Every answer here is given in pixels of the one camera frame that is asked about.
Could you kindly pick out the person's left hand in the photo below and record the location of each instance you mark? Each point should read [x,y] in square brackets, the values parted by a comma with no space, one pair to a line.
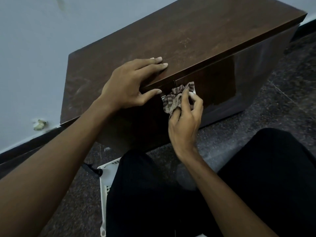
[126,88]

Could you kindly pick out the person's right hand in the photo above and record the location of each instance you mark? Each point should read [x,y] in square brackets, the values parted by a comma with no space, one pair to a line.
[184,130]

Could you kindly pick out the striped brown cleaning cloth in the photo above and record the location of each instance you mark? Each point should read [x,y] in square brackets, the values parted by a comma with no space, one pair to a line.
[174,99]

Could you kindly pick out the white spray bottle black trigger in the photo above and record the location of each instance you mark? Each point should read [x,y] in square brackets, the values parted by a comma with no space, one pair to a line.
[98,171]

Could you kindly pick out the person's right forearm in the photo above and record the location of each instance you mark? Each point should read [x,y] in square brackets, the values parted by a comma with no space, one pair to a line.
[227,202]

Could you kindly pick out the person's left forearm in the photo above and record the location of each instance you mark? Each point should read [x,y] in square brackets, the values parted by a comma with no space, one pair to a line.
[44,175]

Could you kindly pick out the person's black trousers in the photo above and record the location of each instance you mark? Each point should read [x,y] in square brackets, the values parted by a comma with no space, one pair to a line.
[160,199]

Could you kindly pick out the dark wooden table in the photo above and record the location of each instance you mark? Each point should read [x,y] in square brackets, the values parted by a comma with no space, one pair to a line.
[197,29]

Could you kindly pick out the white plaster lump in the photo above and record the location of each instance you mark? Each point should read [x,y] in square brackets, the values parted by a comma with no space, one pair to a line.
[39,124]

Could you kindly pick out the white plastic lattice basket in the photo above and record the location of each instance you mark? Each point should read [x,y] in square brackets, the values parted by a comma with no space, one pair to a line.
[105,190]

